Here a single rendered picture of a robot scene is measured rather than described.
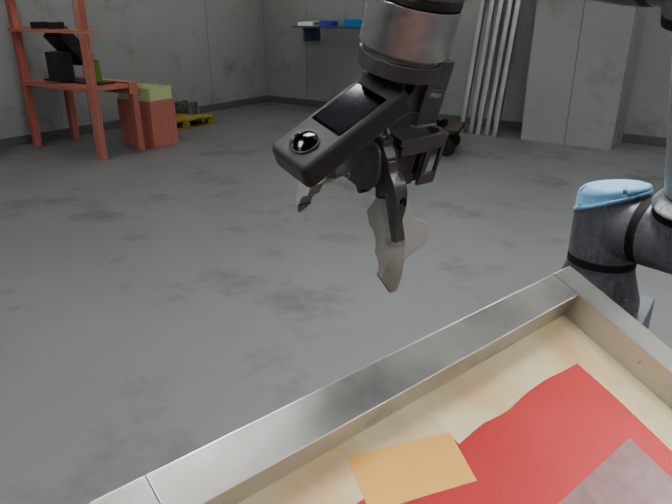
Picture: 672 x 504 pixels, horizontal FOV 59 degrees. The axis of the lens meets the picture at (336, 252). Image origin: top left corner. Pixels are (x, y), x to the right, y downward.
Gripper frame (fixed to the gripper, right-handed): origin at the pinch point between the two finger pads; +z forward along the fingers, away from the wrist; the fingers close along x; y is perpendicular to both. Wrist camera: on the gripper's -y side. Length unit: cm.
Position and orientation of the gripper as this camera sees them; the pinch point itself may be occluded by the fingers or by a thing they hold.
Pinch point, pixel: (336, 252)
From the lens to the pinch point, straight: 59.8
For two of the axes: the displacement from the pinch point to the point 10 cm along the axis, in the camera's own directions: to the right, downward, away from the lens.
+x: -6.2, -5.5, 5.6
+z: -1.9, 8.0, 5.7
